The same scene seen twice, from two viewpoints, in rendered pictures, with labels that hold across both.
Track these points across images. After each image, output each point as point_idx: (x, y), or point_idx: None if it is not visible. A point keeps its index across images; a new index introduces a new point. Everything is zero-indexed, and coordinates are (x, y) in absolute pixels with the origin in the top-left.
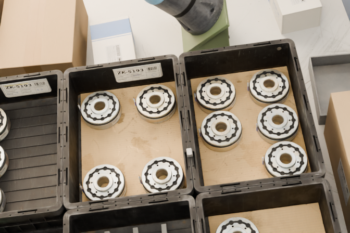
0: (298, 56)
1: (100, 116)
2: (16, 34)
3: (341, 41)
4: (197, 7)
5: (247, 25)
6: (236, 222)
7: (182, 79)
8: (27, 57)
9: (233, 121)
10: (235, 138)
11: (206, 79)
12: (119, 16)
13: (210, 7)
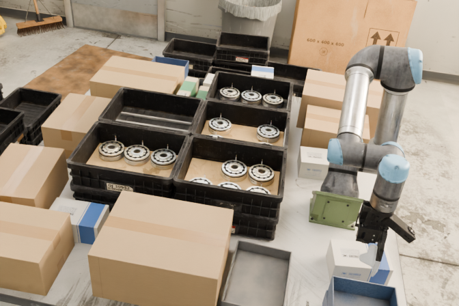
0: (301, 258)
1: (261, 129)
2: (330, 113)
3: (310, 290)
4: (330, 175)
5: (338, 239)
6: (171, 158)
7: (266, 146)
8: (312, 115)
9: (236, 173)
10: (224, 171)
11: (272, 171)
12: (359, 179)
13: (332, 185)
